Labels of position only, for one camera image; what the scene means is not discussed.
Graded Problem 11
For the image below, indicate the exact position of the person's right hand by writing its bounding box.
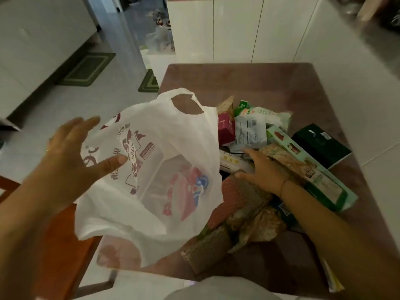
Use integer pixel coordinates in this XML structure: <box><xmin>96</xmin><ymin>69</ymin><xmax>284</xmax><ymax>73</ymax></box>
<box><xmin>235</xmin><ymin>149</ymin><xmax>293</xmax><ymax>197</ymax></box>

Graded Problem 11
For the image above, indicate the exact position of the person's left hand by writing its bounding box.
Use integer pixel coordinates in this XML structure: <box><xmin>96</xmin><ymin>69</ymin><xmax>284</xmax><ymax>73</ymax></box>
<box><xmin>37</xmin><ymin>116</ymin><xmax>129</xmax><ymax>216</ymax></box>

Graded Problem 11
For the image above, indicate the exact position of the green bread snack bag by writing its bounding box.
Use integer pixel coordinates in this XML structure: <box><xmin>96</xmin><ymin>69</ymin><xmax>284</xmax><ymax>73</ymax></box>
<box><xmin>259</xmin><ymin>143</ymin><xmax>348</xmax><ymax>213</ymax></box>

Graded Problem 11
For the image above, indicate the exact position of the white green wrap box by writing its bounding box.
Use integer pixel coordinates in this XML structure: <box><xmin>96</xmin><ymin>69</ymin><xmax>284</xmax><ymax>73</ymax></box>
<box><xmin>218</xmin><ymin>149</ymin><xmax>255</xmax><ymax>175</ymax></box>

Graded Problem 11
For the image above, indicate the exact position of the white labelled pouch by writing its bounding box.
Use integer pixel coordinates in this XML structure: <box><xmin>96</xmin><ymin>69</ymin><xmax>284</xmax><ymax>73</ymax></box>
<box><xmin>228</xmin><ymin>117</ymin><xmax>269</xmax><ymax>153</ymax></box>

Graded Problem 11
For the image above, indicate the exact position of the dark green box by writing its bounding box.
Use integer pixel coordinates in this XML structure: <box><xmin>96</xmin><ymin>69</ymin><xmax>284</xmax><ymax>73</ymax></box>
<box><xmin>291</xmin><ymin>123</ymin><xmax>352</xmax><ymax>170</ymax></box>

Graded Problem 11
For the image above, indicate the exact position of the magenta beige snack bag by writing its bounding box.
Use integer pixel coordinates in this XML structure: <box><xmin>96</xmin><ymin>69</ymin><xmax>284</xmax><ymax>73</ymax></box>
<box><xmin>216</xmin><ymin>96</ymin><xmax>237</xmax><ymax>146</ymax></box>

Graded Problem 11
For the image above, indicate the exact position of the green white cotton pack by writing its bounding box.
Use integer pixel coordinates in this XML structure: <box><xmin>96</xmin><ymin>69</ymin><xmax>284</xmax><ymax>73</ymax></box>
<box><xmin>233</xmin><ymin>100</ymin><xmax>293</xmax><ymax>133</ymax></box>

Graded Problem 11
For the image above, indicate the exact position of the long light green box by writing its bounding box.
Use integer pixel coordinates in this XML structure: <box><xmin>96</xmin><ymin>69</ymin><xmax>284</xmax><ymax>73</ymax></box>
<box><xmin>266</xmin><ymin>125</ymin><xmax>358</xmax><ymax>212</ymax></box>

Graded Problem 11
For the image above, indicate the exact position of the white plastic shopping bag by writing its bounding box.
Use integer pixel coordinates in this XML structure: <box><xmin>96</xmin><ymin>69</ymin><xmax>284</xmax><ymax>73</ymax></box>
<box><xmin>74</xmin><ymin>88</ymin><xmax>224</xmax><ymax>268</ymax></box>

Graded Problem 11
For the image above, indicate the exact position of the beige dotted cloth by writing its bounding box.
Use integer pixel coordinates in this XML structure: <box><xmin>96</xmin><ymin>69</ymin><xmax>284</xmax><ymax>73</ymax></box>
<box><xmin>181</xmin><ymin>226</ymin><xmax>234</xmax><ymax>276</ymax></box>

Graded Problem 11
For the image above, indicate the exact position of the person's right forearm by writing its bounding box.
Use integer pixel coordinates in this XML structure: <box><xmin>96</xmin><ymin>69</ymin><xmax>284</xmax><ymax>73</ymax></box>
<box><xmin>280</xmin><ymin>179</ymin><xmax>400</xmax><ymax>300</ymax></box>

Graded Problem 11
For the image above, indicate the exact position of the person's grey shirt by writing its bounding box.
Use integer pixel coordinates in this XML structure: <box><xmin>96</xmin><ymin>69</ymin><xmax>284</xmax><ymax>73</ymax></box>
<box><xmin>164</xmin><ymin>275</ymin><xmax>282</xmax><ymax>300</ymax></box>

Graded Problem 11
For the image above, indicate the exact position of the clear plastic bag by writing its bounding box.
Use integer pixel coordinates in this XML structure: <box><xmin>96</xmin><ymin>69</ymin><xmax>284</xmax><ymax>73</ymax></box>
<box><xmin>145</xmin><ymin>25</ymin><xmax>175</xmax><ymax>53</ymax></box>

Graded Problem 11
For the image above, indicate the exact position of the orange wooden chair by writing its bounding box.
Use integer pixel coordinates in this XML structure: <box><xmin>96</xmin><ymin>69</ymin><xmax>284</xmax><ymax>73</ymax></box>
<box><xmin>0</xmin><ymin>175</ymin><xmax>118</xmax><ymax>300</ymax></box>

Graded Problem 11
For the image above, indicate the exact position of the reddish brown table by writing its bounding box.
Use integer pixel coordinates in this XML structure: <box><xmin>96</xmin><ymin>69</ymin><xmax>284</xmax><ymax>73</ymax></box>
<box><xmin>97</xmin><ymin>62</ymin><xmax>400</xmax><ymax>297</ymax></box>

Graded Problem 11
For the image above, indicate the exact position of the large green floor mat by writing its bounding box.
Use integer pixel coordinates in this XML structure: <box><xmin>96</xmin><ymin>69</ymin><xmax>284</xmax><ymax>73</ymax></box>
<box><xmin>57</xmin><ymin>52</ymin><xmax>116</xmax><ymax>87</ymax></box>

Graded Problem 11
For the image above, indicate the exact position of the small green floor mat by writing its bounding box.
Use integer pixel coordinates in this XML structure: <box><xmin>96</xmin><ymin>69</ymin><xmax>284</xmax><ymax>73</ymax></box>
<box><xmin>138</xmin><ymin>69</ymin><xmax>160</xmax><ymax>93</ymax></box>

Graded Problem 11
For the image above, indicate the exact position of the white counter unit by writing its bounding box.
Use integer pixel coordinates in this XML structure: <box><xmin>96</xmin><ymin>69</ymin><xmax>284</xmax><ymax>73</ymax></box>
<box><xmin>293</xmin><ymin>0</ymin><xmax>400</xmax><ymax>247</ymax></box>

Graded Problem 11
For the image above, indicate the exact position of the white sideboard cabinet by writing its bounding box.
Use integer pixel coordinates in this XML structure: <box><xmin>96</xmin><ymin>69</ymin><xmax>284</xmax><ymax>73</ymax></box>
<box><xmin>0</xmin><ymin>0</ymin><xmax>98</xmax><ymax>132</ymax></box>

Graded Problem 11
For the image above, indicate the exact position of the white square box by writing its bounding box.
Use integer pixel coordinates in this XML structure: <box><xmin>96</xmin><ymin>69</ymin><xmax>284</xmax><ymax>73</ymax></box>
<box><xmin>140</xmin><ymin>49</ymin><xmax>177</xmax><ymax>86</ymax></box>

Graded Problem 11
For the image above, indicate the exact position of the white door cabinet row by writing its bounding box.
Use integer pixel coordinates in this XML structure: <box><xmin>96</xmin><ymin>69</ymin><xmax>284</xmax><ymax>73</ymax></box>
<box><xmin>166</xmin><ymin>0</ymin><xmax>323</xmax><ymax>64</ymax></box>

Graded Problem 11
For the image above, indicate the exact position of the beige bottle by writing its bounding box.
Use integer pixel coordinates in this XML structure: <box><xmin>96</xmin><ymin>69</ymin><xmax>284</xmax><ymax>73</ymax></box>
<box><xmin>357</xmin><ymin>0</ymin><xmax>391</xmax><ymax>22</ymax></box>

